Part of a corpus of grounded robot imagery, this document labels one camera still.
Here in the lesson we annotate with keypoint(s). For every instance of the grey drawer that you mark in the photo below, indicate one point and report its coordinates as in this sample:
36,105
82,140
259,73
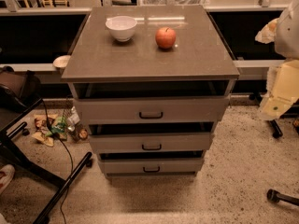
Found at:
154,163
151,110
151,137

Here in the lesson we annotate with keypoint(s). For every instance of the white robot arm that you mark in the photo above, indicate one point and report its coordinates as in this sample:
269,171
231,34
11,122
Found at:
282,86

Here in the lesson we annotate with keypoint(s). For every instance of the grey drawer cabinet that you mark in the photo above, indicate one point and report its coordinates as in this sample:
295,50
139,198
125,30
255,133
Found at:
197,65

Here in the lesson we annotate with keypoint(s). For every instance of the red apple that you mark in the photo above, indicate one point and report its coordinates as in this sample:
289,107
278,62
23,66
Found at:
165,37

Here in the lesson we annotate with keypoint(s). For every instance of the plastic bottle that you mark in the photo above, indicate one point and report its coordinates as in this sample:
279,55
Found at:
73,124

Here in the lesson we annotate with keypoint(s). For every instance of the white ceramic bowl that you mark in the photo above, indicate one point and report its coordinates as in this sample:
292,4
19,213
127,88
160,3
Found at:
122,28

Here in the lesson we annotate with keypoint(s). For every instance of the green snack bag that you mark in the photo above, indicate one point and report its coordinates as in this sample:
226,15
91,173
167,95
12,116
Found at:
57,128

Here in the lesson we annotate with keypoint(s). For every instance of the small round dish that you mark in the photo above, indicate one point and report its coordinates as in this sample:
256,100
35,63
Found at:
61,62

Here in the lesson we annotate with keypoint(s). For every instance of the brown snack wrappers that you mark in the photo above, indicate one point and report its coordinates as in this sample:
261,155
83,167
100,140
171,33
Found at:
42,133

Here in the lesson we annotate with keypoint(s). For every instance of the black chair base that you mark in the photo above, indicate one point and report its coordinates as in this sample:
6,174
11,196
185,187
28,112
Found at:
293,112

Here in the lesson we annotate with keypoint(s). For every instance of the black caster leg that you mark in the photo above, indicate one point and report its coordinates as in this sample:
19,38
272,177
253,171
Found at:
275,197

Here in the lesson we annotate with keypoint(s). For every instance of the white red shoe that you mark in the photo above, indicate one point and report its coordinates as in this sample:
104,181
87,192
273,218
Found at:
7,173

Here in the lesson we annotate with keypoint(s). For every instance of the black chair frame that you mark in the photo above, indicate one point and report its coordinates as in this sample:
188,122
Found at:
19,97

